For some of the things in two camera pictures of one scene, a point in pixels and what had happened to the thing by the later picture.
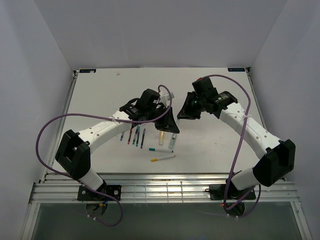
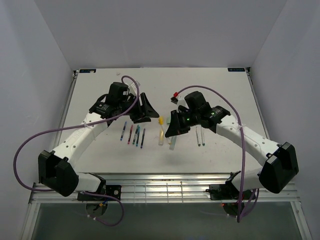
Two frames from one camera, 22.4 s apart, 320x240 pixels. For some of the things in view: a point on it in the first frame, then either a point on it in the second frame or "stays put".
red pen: (129, 139) stays put
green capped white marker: (161, 150) -> (202, 133)
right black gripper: (184, 112) -> (174, 128)
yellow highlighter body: (161, 138) stays put
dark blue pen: (137, 135) stays put
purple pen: (142, 138) stays put
